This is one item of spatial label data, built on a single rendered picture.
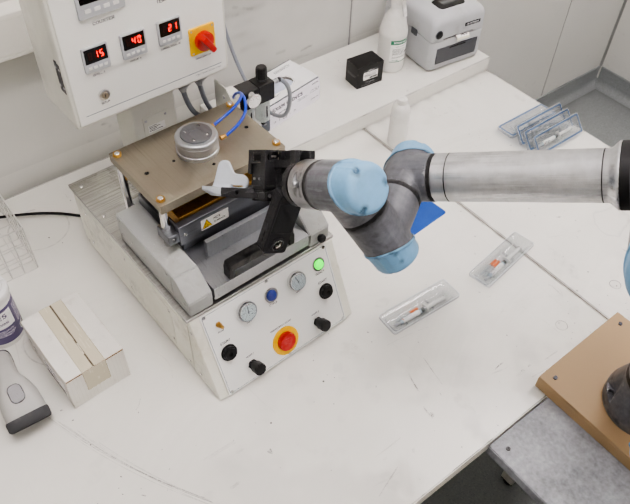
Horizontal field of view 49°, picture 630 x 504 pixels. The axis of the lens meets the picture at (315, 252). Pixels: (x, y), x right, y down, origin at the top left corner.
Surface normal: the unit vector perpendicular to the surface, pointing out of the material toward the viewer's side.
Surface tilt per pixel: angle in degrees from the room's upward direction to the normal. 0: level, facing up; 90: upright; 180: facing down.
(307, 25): 90
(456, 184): 71
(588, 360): 4
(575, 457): 0
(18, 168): 90
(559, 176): 57
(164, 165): 0
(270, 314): 65
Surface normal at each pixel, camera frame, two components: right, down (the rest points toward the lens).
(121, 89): 0.64, 0.58
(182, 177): 0.03, -0.67
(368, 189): 0.58, 0.11
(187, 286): 0.44, -0.13
